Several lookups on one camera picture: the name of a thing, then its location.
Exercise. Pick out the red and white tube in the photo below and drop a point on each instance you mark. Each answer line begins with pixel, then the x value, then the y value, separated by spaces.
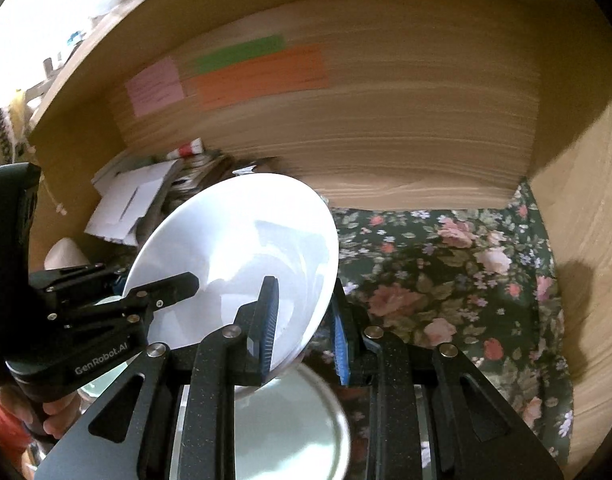
pixel 186 150

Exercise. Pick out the person's left hand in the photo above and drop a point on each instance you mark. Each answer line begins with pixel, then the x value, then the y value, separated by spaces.
pixel 60 417

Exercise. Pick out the stack of booklets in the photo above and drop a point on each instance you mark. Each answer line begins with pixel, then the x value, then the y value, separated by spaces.
pixel 205 170

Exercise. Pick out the beige cylinder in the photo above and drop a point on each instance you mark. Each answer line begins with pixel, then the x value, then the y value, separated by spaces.
pixel 65 255

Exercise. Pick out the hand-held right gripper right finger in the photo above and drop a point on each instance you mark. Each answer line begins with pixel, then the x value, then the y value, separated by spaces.
pixel 342 345

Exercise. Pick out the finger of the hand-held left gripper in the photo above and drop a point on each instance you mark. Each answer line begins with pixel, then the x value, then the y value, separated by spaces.
pixel 170 287
pixel 70 280

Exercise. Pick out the white bowl with dark pattern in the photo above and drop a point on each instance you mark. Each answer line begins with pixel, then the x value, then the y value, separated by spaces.
pixel 225 240

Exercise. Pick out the mint green plate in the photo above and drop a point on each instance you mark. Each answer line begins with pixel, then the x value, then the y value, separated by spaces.
pixel 286 425

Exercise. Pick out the orange paper note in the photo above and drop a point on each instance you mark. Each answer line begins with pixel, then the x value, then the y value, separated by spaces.
pixel 256 77

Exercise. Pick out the small white folded card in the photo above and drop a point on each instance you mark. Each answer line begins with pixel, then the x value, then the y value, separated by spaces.
pixel 246 168

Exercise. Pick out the person's red garment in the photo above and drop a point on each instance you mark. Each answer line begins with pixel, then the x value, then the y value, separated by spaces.
pixel 3 430

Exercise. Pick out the floral tablecloth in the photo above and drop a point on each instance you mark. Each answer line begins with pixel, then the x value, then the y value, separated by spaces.
pixel 461 285

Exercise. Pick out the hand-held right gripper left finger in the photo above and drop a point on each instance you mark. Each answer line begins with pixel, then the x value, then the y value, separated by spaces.
pixel 268 325

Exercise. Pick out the pink sticky note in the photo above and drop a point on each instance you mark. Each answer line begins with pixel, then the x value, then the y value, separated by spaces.
pixel 155 87

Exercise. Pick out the green sticky note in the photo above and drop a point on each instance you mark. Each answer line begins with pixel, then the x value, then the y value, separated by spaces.
pixel 238 54

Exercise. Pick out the yellow hair accessory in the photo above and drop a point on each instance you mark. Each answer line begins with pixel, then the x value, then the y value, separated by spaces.
pixel 19 100

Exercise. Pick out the brown braided headband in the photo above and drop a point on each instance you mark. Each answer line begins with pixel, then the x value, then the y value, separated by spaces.
pixel 0 132

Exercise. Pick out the white folded paper sheets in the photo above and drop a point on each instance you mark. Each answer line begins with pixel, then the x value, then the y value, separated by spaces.
pixel 120 200

